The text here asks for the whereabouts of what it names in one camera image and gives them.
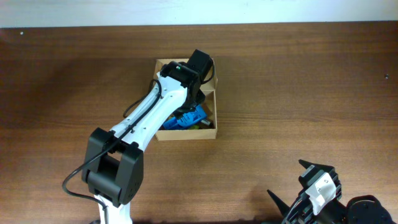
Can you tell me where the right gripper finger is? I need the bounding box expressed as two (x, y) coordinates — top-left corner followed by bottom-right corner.
(298, 159), (335, 173)
(267, 190), (290, 217)

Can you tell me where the blue plastic case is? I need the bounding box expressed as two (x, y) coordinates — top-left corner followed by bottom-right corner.
(162, 105), (207, 130)

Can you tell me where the brown cardboard box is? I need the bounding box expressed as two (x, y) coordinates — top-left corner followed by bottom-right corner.
(142, 58), (217, 141)

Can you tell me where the black whiteboard marker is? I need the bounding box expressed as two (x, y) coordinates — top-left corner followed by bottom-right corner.
(200, 119), (215, 129)

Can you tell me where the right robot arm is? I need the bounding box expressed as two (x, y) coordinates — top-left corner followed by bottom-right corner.
(267, 159), (394, 224)

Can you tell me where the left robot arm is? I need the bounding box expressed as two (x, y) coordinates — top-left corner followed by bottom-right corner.
(81, 50), (214, 223)

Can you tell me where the right black cable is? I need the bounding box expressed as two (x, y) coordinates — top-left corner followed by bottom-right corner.
(284, 198), (305, 224)

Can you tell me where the black cable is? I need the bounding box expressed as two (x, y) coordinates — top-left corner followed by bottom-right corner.
(284, 198), (305, 224)
(61, 57), (216, 224)

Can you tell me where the left black cable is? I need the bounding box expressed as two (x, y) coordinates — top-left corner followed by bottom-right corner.
(61, 57), (216, 224)

